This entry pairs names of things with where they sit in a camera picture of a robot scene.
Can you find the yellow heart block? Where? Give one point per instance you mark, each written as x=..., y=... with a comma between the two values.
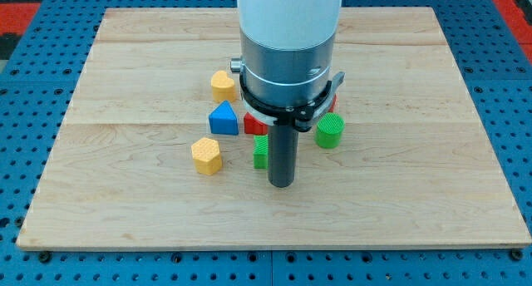
x=223, y=87

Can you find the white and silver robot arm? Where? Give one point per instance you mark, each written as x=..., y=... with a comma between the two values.
x=287, y=48

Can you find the yellow hexagon block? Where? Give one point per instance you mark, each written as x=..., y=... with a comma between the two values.
x=206, y=156

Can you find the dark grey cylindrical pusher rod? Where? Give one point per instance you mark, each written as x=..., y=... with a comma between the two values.
x=282, y=152

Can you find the blue triangle block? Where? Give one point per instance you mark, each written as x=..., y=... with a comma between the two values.
x=223, y=120

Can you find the green star block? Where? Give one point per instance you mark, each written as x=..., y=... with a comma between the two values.
x=260, y=153

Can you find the light wooden board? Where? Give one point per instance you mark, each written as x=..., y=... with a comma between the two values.
x=414, y=170

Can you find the green cylinder block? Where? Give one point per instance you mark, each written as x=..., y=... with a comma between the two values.
x=329, y=131

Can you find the red block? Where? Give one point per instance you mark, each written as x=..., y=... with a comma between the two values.
x=254, y=126

